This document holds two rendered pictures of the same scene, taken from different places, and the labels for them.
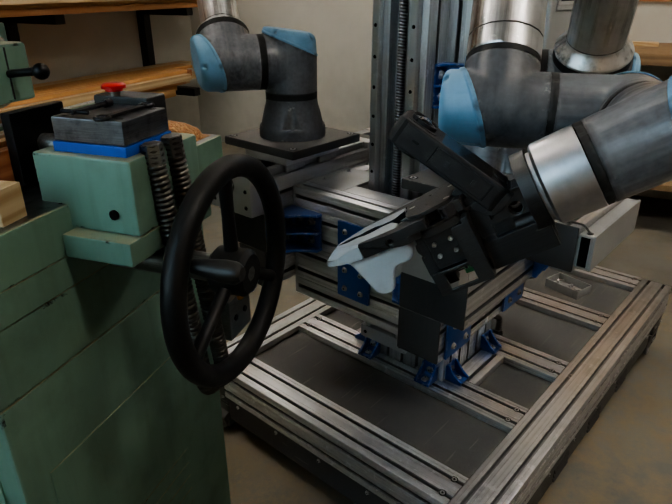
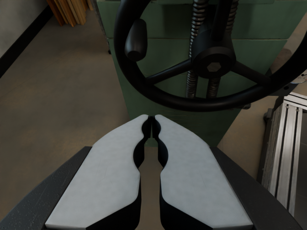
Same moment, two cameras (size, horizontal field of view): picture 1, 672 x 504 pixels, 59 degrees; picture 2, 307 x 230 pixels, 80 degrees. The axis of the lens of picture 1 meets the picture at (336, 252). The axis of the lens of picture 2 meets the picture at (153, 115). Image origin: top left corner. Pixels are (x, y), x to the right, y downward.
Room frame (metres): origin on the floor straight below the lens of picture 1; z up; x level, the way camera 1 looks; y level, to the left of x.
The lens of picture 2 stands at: (0.52, -0.06, 1.00)
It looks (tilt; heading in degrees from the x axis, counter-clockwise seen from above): 58 degrees down; 78
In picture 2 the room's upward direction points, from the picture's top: 4 degrees counter-clockwise
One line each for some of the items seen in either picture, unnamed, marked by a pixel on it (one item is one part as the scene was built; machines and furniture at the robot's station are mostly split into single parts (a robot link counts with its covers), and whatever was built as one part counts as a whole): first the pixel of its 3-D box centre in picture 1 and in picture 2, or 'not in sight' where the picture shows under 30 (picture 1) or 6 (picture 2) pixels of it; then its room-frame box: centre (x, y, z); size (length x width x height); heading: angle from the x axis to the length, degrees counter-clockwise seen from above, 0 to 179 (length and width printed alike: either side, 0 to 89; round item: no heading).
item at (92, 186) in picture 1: (123, 177); not in sight; (0.71, 0.27, 0.91); 0.15 x 0.14 x 0.09; 161
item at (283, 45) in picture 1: (287, 59); not in sight; (1.35, 0.11, 0.98); 0.13 x 0.12 x 0.14; 107
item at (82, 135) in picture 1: (119, 118); not in sight; (0.71, 0.26, 0.99); 0.13 x 0.11 x 0.06; 161
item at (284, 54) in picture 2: (213, 306); (275, 72); (0.97, 0.23, 0.58); 0.12 x 0.08 x 0.08; 71
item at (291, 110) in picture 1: (292, 112); not in sight; (1.35, 0.10, 0.87); 0.15 x 0.15 x 0.10
